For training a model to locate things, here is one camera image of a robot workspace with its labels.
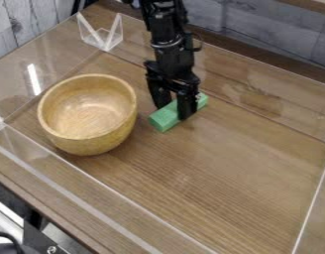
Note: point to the black metal bracket with bolt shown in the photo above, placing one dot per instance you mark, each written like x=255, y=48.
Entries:
x=38, y=243

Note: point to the clear acrylic corner bracket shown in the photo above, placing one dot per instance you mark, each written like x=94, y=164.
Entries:
x=102, y=38

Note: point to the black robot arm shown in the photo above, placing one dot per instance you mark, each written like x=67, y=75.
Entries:
x=166, y=18

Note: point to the round wooden bowl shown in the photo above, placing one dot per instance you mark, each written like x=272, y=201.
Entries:
x=87, y=113

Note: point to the green rectangular block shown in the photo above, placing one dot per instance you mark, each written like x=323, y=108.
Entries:
x=164, y=118

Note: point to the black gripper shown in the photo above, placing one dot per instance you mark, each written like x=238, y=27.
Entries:
x=170, y=74

